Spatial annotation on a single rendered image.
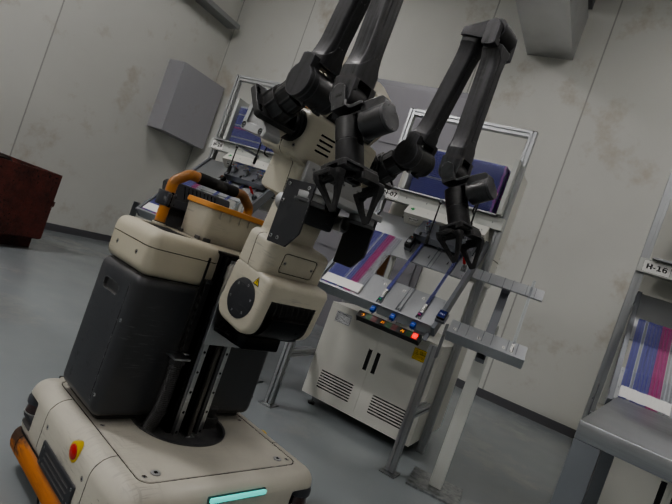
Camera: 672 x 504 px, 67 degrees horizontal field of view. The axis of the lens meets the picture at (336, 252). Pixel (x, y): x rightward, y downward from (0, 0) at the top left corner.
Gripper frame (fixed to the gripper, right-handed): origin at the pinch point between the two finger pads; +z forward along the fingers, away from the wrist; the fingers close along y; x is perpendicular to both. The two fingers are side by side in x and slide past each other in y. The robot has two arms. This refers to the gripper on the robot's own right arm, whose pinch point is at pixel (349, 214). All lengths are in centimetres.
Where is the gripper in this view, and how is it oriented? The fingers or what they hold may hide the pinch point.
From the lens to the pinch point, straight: 97.2
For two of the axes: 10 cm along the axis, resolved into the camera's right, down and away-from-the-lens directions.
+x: -7.4, 1.7, 6.5
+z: -0.1, 9.6, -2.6
